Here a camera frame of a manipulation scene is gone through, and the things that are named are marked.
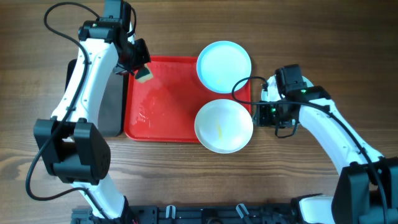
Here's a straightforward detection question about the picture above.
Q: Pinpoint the green yellow sponge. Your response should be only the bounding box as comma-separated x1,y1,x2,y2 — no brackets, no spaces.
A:
134,65,154,83

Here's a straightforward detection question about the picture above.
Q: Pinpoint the white plate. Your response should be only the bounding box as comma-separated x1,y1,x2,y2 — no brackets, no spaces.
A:
194,99,254,154

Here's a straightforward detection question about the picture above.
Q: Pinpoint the light blue plate top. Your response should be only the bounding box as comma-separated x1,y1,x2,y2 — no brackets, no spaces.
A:
197,40,252,94

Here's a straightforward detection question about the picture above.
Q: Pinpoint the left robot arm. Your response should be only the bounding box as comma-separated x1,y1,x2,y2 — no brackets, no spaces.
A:
25,18,152,223

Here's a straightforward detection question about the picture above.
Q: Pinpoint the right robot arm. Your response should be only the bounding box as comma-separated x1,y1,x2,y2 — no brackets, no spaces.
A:
254,86,397,223

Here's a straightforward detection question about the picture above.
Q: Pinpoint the red plastic tray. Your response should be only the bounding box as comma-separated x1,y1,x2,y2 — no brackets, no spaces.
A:
124,55,233,143

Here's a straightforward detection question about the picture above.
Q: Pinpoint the black metal tray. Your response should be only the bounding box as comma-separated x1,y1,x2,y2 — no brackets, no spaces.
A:
65,58,125,138

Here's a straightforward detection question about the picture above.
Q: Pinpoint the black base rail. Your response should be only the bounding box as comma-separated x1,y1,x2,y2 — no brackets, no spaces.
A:
70,203,299,224

